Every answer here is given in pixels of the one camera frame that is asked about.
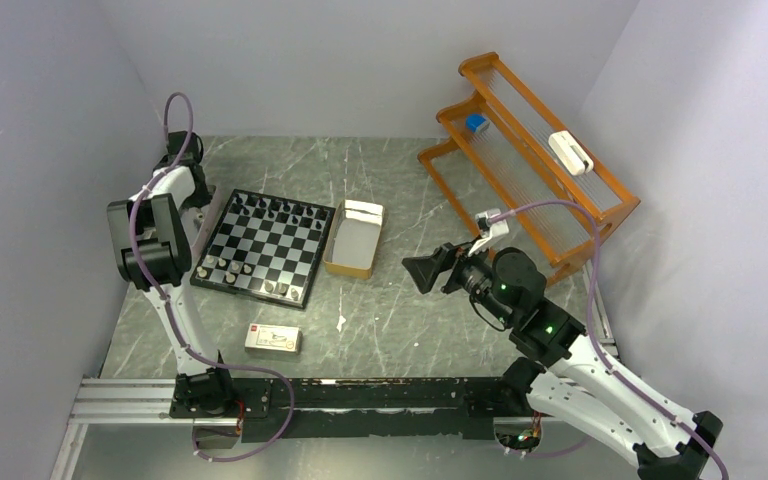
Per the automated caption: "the orange wooden rack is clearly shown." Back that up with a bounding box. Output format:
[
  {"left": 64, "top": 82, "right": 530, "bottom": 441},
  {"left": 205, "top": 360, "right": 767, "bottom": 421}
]
[{"left": 418, "top": 52, "right": 640, "bottom": 284}]

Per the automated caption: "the blue small block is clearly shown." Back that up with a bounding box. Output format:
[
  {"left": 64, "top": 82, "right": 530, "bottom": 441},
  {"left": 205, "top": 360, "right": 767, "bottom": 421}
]
[{"left": 464, "top": 113, "right": 490, "bottom": 134}]

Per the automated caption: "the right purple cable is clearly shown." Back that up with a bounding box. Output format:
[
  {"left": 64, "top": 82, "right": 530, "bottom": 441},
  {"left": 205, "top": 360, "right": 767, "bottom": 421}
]
[{"left": 486, "top": 199, "right": 730, "bottom": 480}]

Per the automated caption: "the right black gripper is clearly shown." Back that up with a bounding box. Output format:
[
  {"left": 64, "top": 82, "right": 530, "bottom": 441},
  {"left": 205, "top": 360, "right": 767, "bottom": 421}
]
[{"left": 402, "top": 235, "right": 515, "bottom": 325}]

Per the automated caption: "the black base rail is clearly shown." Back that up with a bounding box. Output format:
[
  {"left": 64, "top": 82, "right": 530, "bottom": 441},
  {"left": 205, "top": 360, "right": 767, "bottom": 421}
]
[{"left": 169, "top": 377, "right": 534, "bottom": 443}]

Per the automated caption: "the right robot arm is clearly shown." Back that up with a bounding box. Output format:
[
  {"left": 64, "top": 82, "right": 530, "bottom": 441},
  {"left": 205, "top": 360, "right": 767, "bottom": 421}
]
[{"left": 401, "top": 243, "right": 723, "bottom": 479}]

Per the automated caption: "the black white chess board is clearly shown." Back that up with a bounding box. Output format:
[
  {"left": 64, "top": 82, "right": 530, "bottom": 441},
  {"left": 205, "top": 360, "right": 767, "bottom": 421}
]
[{"left": 190, "top": 189, "right": 336, "bottom": 310}]

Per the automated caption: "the small printed card box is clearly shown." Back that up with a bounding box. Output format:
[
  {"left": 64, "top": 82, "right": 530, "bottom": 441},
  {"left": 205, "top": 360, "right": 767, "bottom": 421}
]
[{"left": 244, "top": 323, "right": 303, "bottom": 354}]

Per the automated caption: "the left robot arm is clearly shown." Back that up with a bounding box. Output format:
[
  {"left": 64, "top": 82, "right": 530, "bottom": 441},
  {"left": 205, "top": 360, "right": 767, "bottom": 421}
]
[{"left": 106, "top": 131, "right": 237, "bottom": 417}]

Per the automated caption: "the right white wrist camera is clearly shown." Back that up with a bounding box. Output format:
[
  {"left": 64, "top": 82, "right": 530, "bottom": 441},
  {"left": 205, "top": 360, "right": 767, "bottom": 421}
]
[{"left": 467, "top": 208, "right": 510, "bottom": 257}]

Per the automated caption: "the white plastic device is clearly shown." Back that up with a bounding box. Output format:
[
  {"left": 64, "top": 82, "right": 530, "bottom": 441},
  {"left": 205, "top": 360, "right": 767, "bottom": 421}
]
[{"left": 548, "top": 130, "right": 594, "bottom": 176}]

